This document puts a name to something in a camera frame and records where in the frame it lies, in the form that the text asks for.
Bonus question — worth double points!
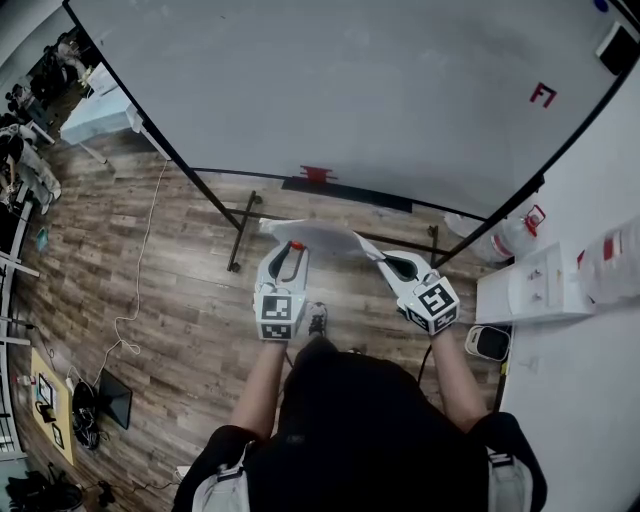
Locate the person's right forearm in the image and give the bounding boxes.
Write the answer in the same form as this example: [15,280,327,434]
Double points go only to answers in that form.
[428,327,489,434]

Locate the person's grey shoe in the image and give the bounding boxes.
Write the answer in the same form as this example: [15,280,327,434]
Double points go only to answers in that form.
[305,301,329,339]

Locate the small white black heater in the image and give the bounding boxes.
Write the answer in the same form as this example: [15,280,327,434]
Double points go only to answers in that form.
[464,324,511,364]

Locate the black flat monitor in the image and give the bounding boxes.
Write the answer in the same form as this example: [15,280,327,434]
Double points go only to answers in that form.
[97,368,134,430]

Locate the person's black top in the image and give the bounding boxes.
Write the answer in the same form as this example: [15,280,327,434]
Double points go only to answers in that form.
[172,335,549,512]

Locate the red plastic clip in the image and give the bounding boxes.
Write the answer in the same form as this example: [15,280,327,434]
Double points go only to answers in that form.
[299,164,337,185]

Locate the person's left forearm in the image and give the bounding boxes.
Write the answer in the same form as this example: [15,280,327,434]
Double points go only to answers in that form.
[229,339,289,441]

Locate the clear red-handled water bottle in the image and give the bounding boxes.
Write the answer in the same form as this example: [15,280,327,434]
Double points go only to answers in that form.
[444,203,548,266]

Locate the black bag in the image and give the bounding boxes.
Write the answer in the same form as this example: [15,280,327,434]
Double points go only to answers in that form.
[4,469,84,512]

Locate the tangled black cable bundle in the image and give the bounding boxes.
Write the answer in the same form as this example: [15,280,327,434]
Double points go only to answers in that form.
[72,382,104,451]

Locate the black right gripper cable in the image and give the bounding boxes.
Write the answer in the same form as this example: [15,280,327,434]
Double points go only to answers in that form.
[417,344,434,386]

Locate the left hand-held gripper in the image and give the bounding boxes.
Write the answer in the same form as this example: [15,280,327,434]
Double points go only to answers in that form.
[253,240,311,344]

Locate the light blue table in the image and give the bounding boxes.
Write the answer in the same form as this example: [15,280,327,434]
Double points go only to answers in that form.
[59,87,151,146]

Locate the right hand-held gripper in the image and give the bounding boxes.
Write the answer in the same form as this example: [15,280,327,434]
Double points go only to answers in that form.
[377,249,460,335]

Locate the white metal desk frame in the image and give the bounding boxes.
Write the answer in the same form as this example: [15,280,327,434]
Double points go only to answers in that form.
[0,199,41,451]

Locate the yellow wooden board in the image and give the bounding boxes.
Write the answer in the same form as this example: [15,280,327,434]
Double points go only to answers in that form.
[29,348,75,466]

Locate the white box with switches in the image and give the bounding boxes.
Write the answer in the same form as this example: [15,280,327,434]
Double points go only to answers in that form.
[474,241,596,325]

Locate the black white board eraser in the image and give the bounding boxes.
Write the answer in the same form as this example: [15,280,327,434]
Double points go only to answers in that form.
[594,22,640,76]

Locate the clear dispenser water bottle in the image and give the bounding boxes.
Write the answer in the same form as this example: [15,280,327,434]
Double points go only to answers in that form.
[577,214,640,306]

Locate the clear plastic bag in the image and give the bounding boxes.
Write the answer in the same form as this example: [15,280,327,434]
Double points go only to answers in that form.
[258,217,386,262]

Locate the white work table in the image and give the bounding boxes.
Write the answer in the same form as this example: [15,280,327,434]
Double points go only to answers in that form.
[62,0,640,226]

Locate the white floor cable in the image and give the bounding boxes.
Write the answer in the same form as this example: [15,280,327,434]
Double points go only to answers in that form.
[67,159,169,396]

